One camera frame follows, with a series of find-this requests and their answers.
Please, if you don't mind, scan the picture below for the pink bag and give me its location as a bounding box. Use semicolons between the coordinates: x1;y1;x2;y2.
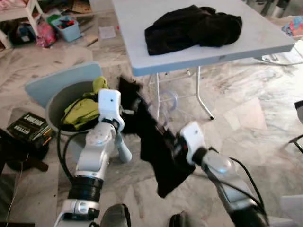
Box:
36;19;57;48

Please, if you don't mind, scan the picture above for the robot leg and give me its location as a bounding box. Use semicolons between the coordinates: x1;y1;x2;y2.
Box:
170;212;209;227
102;204;131;227

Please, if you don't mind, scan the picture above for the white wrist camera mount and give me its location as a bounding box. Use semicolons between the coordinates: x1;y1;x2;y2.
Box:
98;89;125;132
181;122;206;164

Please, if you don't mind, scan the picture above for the robot right leg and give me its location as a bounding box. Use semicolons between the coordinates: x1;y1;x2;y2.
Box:
170;212;209;227

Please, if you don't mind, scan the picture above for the robot left leg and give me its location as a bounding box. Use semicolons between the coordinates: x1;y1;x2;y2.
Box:
102;204;131;227

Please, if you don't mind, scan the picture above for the pale pink plastic hanger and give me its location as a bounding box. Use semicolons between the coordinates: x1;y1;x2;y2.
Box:
155;89;179;135

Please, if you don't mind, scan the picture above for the white folding table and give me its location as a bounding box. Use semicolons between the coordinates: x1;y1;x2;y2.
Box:
112;0;296;121

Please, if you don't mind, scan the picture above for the green bin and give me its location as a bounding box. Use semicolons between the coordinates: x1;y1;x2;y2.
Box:
46;13;64;25

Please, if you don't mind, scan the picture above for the light blue storage bin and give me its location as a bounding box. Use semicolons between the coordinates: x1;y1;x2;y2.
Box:
50;17;81;42

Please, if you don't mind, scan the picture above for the grey plastic bucket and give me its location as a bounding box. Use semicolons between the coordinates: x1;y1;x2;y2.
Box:
46;81;119;138

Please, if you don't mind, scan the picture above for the black bag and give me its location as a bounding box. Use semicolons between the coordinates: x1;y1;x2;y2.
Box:
7;21;36;46

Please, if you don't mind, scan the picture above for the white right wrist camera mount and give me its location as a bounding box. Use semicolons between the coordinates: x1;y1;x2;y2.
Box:
181;122;206;164

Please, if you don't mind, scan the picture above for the lime green garment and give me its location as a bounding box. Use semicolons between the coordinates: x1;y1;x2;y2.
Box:
62;76;109;131

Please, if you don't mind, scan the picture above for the black garment with reflective stripe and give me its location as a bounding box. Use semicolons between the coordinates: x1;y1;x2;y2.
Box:
117;76;196;198

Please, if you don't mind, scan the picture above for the black printed cardboard box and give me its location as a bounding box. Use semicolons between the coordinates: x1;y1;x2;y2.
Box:
7;112;53;147

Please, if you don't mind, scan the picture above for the light blue plastic stool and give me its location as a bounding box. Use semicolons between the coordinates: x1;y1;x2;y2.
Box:
25;61;133;164

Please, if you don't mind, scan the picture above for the black garment with brown lining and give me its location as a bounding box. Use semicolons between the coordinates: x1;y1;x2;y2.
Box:
144;5;243;56

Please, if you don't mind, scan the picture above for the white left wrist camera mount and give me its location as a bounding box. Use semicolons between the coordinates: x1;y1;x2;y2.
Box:
98;89;125;132

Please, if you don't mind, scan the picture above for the small wooden block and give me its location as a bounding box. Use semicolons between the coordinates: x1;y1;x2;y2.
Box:
85;35;100;46

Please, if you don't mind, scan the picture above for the white paper sheet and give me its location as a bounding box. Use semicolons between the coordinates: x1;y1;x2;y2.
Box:
98;26;116;39

